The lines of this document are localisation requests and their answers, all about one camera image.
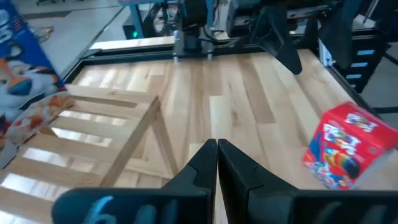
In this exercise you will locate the black box with green light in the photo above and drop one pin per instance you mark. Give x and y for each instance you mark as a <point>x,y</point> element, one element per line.
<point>130,31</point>

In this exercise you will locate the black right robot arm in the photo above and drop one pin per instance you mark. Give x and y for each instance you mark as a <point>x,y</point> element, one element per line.
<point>194,34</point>

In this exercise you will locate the red Froot Loops cereal box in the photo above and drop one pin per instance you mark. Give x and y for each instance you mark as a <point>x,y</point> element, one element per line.
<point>345,146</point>

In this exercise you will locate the black cabinet with blue labels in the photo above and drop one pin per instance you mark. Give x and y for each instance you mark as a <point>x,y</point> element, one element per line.
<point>367,62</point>

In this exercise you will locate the slatted wooden shelf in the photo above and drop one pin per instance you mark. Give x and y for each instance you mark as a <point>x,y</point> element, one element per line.
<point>93,137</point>

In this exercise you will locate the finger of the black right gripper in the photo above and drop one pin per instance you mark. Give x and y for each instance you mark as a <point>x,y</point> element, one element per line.
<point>276,40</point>
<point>339,31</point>

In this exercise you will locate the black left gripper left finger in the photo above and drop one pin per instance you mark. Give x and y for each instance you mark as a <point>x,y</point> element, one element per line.
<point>199,174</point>

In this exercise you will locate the blue Frosted Flakes cereal box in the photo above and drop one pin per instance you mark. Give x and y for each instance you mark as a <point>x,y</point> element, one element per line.
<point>25,77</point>

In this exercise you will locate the black table frame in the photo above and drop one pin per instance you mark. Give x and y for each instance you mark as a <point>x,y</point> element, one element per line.
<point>130,56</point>

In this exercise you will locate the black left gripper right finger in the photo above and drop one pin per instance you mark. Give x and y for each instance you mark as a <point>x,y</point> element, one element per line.
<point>242,183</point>

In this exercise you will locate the blue metal stand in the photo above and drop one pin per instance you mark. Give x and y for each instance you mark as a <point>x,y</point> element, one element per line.
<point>136,15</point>

